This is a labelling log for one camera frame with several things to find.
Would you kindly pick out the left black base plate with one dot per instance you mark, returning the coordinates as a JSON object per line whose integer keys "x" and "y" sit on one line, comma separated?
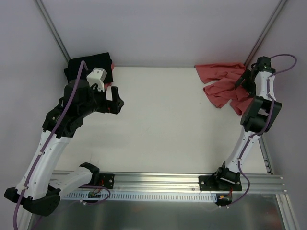
{"x": 107, "y": 180}

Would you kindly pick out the red t shirt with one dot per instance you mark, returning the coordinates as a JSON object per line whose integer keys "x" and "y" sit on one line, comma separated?
{"x": 220, "y": 90}
{"x": 108, "y": 82}

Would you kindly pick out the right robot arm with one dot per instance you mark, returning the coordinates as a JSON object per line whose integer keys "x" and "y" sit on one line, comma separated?
{"x": 256, "y": 120}

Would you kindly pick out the frame post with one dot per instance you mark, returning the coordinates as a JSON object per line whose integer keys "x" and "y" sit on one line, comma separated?
{"x": 265, "y": 31}
{"x": 51, "y": 27}

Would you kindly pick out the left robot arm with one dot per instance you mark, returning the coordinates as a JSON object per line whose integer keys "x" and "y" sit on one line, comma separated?
{"x": 35, "y": 192}

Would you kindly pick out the folded red t shirt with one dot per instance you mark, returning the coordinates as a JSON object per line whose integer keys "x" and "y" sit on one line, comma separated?
{"x": 108, "y": 82}

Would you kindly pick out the folded black t shirt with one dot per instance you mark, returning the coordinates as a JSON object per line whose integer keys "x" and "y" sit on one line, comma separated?
{"x": 102, "y": 60}

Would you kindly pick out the left rear frame post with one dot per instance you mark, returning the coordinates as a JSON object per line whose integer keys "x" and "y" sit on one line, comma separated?
{"x": 51, "y": 27}

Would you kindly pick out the right rear frame post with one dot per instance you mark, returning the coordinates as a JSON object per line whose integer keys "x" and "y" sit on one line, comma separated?
{"x": 265, "y": 31}

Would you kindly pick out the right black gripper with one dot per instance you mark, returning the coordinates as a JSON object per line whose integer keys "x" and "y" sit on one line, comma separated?
{"x": 246, "y": 80}

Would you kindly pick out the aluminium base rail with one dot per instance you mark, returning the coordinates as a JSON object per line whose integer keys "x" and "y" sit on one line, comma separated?
{"x": 189, "y": 182}

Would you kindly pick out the white slotted cable duct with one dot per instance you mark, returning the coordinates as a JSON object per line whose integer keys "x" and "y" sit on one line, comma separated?
{"x": 142, "y": 196}

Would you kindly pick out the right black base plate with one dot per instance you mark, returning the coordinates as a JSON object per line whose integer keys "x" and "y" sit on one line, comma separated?
{"x": 209, "y": 183}

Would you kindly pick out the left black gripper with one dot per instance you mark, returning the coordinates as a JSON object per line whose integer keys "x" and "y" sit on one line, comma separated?
{"x": 114, "y": 101}

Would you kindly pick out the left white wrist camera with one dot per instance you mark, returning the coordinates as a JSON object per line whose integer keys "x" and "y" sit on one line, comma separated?
{"x": 97, "y": 76}

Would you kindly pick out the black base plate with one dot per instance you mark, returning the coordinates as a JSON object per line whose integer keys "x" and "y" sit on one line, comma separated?
{"x": 107, "y": 180}
{"x": 209, "y": 183}

